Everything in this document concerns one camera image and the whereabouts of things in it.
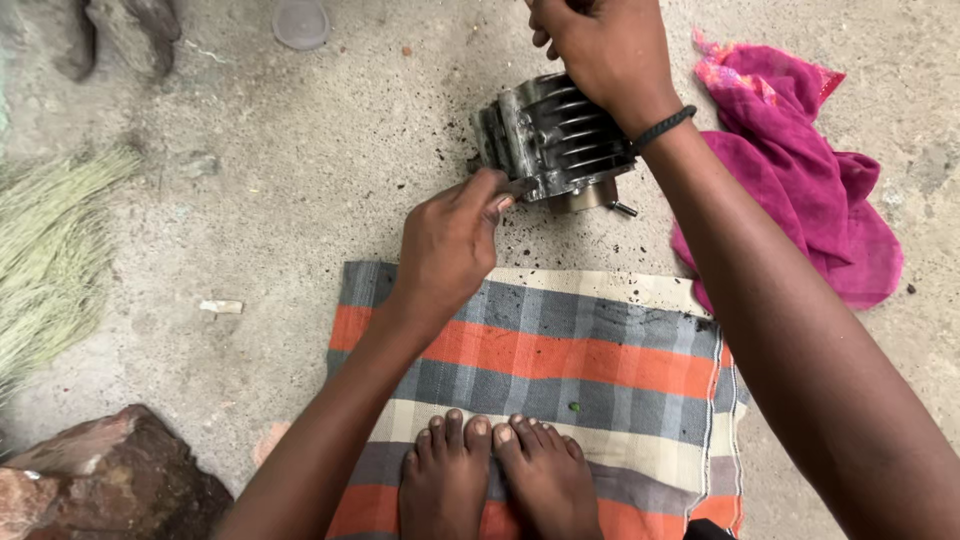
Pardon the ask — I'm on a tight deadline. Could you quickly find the person's right foot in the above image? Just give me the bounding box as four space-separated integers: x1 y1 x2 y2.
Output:
492 413 606 540

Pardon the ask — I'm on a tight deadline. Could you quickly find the orange grey striped cloth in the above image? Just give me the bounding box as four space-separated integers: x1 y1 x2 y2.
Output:
325 259 752 540

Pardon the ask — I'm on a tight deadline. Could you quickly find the person's black clothing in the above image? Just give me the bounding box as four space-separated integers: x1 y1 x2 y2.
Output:
681 518 741 540

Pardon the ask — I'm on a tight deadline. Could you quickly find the person's left foot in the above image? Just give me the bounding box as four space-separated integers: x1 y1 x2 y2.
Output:
397 408 495 540

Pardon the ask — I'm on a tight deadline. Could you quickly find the magenta cloth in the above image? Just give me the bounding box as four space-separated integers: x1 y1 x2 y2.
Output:
669 28 906 313

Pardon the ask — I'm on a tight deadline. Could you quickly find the person's left hand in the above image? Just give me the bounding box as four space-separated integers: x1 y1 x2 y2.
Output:
386 167 519 333

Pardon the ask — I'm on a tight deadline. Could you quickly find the pale grass broom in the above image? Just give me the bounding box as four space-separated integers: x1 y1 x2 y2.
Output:
0 145 144 400

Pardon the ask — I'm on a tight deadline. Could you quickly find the clear plastic lid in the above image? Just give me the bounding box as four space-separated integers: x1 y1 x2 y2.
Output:
270 0 332 52

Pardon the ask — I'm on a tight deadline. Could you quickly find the dark grey stone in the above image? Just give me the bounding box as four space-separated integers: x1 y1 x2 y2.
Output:
51 0 183 83

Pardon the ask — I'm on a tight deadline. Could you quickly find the finned metal engine cylinder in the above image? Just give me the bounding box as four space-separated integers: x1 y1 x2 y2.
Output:
470 71 639 216

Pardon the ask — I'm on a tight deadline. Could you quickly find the reddish brown rock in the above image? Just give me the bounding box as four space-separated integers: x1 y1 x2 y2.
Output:
0 404 236 540

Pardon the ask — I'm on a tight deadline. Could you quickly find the person's right hand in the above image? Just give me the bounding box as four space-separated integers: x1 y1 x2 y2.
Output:
524 0 684 141

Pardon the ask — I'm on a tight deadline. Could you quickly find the person's foot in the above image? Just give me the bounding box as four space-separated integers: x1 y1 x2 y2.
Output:
492 413 606 540
397 408 495 540

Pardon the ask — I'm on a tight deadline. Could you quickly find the black braided wristband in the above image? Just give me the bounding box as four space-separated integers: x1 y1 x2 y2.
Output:
630 104 699 152

